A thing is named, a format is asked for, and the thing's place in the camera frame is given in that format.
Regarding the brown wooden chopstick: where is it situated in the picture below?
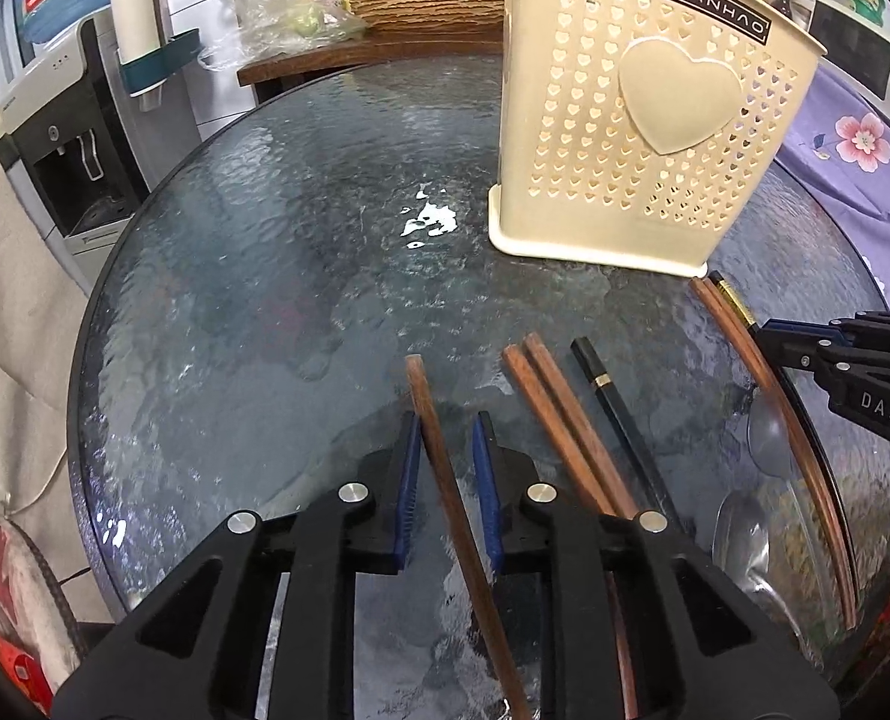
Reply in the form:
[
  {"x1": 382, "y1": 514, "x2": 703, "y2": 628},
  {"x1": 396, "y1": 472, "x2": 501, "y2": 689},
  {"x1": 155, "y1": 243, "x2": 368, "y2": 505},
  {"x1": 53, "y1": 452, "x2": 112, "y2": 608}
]
[
  {"x1": 406, "y1": 355, "x2": 531, "y2": 718},
  {"x1": 504, "y1": 340, "x2": 639, "y2": 718},
  {"x1": 525, "y1": 332, "x2": 640, "y2": 520},
  {"x1": 691, "y1": 278, "x2": 858, "y2": 631}
]

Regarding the black gold-tipped chopstick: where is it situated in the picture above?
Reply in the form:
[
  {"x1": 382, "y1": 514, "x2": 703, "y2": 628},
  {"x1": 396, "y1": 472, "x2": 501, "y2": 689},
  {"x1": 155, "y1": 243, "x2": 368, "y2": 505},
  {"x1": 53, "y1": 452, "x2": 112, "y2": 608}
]
[{"x1": 708, "y1": 270, "x2": 759, "y2": 333}]

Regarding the metal spoon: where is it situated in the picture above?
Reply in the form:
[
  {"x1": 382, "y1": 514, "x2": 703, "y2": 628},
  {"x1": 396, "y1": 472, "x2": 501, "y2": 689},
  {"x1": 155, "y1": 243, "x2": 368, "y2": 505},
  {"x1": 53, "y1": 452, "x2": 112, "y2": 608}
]
[{"x1": 712, "y1": 491, "x2": 819, "y2": 663}]

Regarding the black gold-banded chopstick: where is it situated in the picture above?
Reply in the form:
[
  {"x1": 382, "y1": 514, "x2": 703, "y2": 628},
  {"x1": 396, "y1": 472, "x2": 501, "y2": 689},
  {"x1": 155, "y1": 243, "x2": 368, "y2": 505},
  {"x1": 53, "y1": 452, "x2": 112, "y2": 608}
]
[{"x1": 570, "y1": 337, "x2": 682, "y2": 528}]

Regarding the red and white bag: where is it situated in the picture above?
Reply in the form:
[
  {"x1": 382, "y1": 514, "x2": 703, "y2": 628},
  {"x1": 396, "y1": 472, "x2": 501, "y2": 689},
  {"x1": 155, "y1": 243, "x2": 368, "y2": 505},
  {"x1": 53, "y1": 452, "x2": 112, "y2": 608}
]
[{"x1": 0, "y1": 516, "x2": 85, "y2": 713}]

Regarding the purple floral cloth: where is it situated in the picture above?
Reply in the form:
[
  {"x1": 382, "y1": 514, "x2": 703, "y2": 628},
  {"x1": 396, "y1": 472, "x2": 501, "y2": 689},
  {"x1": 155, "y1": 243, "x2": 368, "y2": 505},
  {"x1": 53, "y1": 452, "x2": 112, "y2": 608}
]
[{"x1": 777, "y1": 67, "x2": 890, "y2": 307}]

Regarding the white microwave oven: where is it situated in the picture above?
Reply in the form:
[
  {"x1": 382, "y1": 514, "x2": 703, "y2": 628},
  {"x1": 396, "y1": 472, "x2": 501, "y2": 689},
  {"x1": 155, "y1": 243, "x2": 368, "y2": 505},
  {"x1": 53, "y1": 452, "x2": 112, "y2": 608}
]
[{"x1": 808, "y1": 0, "x2": 890, "y2": 121}]

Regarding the cream plastic utensil holder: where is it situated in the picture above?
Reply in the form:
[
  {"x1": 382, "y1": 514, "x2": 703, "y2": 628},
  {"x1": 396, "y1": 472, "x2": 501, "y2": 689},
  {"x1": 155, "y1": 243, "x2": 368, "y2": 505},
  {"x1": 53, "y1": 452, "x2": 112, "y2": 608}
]
[{"x1": 489, "y1": 0, "x2": 824, "y2": 278}]

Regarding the beige cloth cover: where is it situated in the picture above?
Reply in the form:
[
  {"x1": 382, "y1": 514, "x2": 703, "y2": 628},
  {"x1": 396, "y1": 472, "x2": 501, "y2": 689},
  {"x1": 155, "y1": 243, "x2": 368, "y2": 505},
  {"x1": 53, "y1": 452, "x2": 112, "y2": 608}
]
[{"x1": 0, "y1": 118, "x2": 98, "y2": 527}]

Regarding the round glass table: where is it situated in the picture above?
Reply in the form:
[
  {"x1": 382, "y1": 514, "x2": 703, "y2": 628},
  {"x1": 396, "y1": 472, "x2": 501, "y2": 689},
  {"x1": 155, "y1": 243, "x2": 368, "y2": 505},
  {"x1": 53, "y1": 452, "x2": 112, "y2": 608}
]
[{"x1": 72, "y1": 59, "x2": 861, "y2": 681}]

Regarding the white water dispenser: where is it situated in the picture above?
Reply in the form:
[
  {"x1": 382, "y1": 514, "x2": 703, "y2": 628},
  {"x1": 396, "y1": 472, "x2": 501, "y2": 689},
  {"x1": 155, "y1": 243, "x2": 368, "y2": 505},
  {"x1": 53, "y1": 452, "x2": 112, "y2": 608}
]
[{"x1": 0, "y1": 7, "x2": 200, "y2": 291}]

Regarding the brown wooden side table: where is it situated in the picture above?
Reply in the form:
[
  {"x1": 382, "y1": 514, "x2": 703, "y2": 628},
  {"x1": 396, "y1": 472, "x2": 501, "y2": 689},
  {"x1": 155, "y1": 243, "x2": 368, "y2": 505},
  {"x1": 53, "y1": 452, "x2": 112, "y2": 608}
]
[{"x1": 236, "y1": 28, "x2": 504, "y2": 104}]

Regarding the clear plastic bag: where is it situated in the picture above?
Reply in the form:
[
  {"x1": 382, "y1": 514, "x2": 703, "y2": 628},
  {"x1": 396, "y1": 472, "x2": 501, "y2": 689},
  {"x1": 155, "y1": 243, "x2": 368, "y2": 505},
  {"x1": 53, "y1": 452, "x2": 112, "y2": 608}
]
[{"x1": 197, "y1": 0, "x2": 367, "y2": 73}]

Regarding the paper cup stack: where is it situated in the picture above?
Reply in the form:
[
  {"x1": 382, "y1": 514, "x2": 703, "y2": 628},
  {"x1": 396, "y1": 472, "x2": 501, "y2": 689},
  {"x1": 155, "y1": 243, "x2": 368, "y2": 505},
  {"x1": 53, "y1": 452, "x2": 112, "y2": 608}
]
[{"x1": 109, "y1": 0, "x2": 166, "y2": 65}]

